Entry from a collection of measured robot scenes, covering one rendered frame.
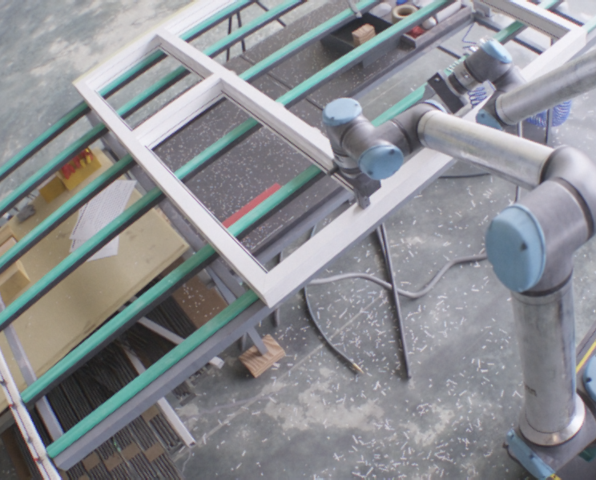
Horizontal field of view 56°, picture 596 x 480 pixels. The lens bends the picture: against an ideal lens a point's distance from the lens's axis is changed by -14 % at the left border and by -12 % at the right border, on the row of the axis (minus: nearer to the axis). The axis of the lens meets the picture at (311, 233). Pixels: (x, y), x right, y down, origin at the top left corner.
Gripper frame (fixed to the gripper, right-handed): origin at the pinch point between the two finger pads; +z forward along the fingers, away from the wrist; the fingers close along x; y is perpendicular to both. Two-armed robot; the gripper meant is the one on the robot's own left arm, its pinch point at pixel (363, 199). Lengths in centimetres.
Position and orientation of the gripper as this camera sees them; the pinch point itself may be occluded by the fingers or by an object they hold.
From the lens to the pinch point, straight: 168.5
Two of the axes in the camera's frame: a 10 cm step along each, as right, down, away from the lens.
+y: -7.6, 6.0, -2.4
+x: 6.2, 5.5, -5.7
